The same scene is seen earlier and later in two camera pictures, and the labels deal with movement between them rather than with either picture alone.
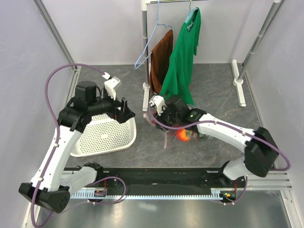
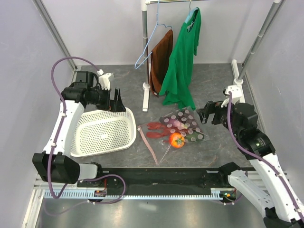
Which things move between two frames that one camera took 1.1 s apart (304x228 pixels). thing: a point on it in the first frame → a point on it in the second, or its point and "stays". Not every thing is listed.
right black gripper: [160, 118] → [212, 107]
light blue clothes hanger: [191, 11] stays
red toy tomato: [181, 135] → [176, 140]
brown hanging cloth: [160, 59] stays
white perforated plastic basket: [105, 134] stays
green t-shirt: [179, 81] stays
